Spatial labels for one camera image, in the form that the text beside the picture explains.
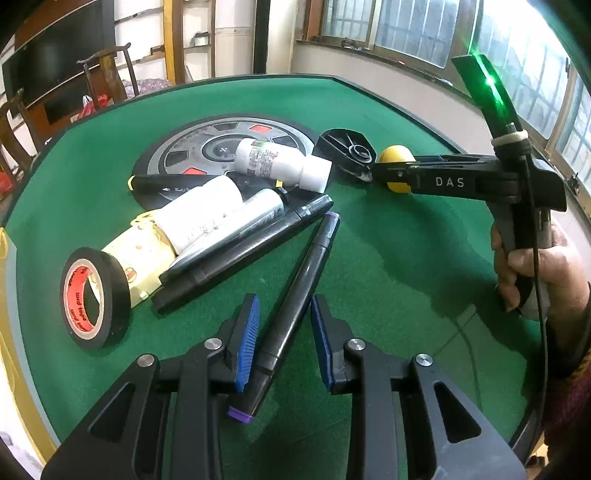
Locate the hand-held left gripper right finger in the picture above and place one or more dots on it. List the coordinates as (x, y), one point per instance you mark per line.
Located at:
(321, 341)

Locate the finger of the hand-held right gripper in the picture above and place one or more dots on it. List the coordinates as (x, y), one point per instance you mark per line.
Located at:
(390, 174)
(443, 158)

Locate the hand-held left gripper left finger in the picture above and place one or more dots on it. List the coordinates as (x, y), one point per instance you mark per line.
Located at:
(247, 341)

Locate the yellow ball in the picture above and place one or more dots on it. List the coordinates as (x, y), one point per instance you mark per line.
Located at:
(397, 154)

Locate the black marker with purple ends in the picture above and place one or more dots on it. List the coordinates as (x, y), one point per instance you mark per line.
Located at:
(300, 286)

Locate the black plastic part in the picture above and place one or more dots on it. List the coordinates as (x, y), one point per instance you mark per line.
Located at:
(334, 145)

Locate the thick black marker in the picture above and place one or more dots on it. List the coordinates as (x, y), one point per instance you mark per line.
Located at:
(258, 244)

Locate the white bottle with printed label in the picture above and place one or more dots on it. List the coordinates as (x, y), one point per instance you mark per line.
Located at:
(277, 164)

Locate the silver tube with black cap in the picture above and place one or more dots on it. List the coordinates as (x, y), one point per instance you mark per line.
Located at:
(240, 226)

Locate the yellow snack packet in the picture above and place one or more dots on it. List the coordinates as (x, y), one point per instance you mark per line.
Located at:
(138, 258)

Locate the black tape roll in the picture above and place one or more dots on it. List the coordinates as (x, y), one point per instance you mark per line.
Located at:
(115, 295)

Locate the gold-rimmed white box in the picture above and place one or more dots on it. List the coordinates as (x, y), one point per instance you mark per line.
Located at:
(9, 323)

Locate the person's right forearm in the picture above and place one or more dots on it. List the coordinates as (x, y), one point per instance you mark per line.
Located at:
(572, 369)

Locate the person's right hand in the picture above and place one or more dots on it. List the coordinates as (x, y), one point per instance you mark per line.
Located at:
(568, 263)

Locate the barred window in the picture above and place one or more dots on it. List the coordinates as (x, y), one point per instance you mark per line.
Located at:
(531, 69)
(392, 27)

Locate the white bottle with red stripes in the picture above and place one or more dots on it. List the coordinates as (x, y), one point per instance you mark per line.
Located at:
(198, 217)

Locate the black marker with yellow ends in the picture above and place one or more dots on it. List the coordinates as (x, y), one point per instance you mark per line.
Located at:
(157, 184)

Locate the round table centre panel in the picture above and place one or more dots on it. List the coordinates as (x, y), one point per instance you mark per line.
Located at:
(207, 147)

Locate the white standing air conditioner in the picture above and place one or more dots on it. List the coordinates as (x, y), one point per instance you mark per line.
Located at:
(233, 50)

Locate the small dark box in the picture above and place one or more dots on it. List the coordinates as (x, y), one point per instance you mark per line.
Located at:
(201, 39)

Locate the floral cloth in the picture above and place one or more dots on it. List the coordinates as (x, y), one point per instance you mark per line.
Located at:
(147, 85)

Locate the red plastic bag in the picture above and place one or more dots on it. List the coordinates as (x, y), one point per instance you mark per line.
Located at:
(94, 105)
(4, 181)

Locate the dark wooden chair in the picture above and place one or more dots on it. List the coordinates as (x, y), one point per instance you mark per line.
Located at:
(16, 134)
(108, 74)

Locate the black television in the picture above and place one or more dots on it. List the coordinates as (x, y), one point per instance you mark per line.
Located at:
(55, 55)

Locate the white wall shelving unit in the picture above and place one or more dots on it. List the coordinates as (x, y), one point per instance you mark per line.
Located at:
(194, 60)

